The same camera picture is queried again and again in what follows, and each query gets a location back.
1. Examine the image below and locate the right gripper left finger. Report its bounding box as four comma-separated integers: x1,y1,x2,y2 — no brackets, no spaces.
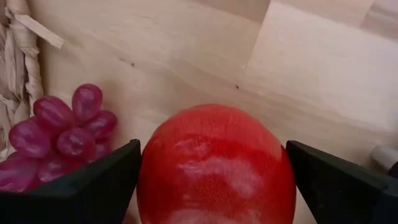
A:
0,139,143,224

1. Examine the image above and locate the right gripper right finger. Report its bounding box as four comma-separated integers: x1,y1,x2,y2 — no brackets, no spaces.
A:
285,139,398,224

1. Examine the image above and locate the red apple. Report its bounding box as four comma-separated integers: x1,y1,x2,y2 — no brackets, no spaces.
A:
136,103,297,224

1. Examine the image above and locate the grey white cylinder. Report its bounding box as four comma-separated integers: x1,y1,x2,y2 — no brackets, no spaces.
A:
369,144,398,180

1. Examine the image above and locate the purple grape bunch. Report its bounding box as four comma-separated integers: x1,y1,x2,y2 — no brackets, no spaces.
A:
0,83,119,192

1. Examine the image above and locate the round woven seagrass mat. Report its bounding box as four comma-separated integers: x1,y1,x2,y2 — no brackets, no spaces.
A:
0,0,65,162

